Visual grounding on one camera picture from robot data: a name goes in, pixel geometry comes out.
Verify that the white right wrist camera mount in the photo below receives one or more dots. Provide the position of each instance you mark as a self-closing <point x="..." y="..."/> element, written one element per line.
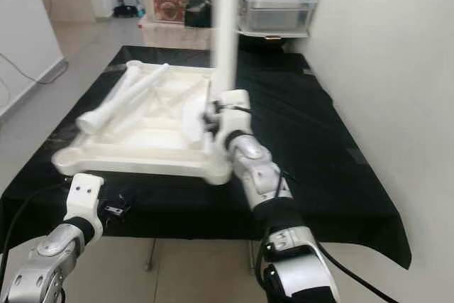
<point x="237" y="115"/>

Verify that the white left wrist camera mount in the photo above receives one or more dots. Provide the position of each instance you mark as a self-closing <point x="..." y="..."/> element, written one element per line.
<point x="85" y="196"/>

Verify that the red printed carton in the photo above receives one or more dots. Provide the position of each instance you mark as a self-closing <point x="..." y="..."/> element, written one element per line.
<point x="168" y="1"/>

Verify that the clear plastic bin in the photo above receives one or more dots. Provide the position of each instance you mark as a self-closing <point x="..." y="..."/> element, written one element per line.
<point x="280" y="13"/>

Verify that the black round basin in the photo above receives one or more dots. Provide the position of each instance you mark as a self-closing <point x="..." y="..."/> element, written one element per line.
<point x="262" y="42"/>

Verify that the black table cloth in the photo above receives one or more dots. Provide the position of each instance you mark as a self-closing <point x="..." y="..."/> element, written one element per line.
<point x="184" y="211"/>

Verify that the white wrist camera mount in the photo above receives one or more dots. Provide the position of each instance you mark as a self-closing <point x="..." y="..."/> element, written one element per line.
<point x="237" y="115"/>
<point x="85" y="196"/>

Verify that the white plastic table top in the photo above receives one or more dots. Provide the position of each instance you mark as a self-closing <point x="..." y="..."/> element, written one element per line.
<point x="149" y="147"/>

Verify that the white low platform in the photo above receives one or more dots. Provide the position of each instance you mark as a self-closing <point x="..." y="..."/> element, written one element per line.
<point x="177" y="35"/>

